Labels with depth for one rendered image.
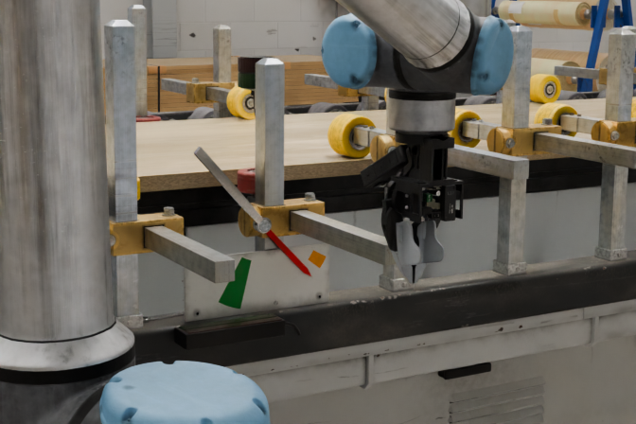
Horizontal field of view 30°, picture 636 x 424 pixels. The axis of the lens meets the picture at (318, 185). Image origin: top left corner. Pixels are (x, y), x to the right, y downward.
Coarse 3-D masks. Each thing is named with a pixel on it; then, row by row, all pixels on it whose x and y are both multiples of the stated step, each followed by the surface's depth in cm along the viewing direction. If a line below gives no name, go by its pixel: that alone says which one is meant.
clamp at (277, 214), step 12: (252, 204) 192; (288, 204) 191; (300, 204) 192; (312, 204) 193; (324, 204) 194; (240, 216) 191; (264, 216) 189; (276, 216) 190; (288, 216) 191; (240, 228) 191; (252, 228) 188; (276, 228) 190; (288, 228) 191
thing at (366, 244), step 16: (304, 224) 187; (320, 224) 183; (336, 224) 181; (320, 240) 183; (336, 240) 179; (352, 240) 175; (368, 240) 171; (384, 240) 170; (368, 256) 171; (384, 256) 167
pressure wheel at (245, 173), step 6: (246, 168) 204; (252, 168) 204; (240, 174) 200; (246, 174) 199; (252, 174) 199; (240, 180) 200; (246, 180) 199; (252, 180) 199; (240, 186) 201; (246, 186) 200; (252, 186) 199; (246, 192) 200; (252, 192) 199
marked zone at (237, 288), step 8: (240, 264) 188; (248, 264) 189; (240, 272) 188; (248, 272) 189; (240, 280) 188; (232, 288) 188; (240, 288) 189; (224, 296) 187; (232, 296) 188; (240, 296) 189; (224, 304) 188; (232, 304) 188; (240, 304) 189
